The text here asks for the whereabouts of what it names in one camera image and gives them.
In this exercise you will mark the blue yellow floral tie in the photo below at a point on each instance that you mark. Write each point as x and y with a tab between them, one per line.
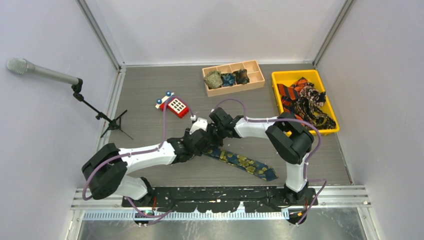
248	165

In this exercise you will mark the red white toy brick block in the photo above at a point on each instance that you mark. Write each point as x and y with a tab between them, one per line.
174	104

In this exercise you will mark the black floral patterned tie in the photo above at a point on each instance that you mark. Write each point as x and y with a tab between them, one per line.
322	121

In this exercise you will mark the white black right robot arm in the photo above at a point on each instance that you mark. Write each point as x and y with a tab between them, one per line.
291	140

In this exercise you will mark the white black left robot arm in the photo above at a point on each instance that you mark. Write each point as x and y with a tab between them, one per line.
107	171

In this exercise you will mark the olive green rolled tie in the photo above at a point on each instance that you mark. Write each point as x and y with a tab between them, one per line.
213	79

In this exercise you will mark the dark brown rolled tie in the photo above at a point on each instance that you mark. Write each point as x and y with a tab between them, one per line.
241	76

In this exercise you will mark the wooden divided tray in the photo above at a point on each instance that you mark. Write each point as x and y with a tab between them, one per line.
255	74

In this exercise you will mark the orange navy striped tie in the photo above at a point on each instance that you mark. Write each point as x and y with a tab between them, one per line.
295	102

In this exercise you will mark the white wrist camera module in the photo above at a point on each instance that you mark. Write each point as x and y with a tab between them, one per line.
199	124

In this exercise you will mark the silver microphone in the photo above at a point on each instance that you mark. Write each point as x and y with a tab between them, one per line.
21	66

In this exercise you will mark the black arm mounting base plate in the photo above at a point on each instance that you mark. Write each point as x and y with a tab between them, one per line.
227	200

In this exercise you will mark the yellow plastic bin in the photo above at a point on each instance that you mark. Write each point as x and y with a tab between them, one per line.
289	77

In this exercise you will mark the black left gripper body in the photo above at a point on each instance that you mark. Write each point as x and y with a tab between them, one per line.
198	153

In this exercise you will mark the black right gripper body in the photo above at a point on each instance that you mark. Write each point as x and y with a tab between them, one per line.
217	134

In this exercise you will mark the black microphone stand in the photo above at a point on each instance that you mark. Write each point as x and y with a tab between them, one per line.
113	124

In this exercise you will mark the blue rolled tie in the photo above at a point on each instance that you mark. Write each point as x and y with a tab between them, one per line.
228	79

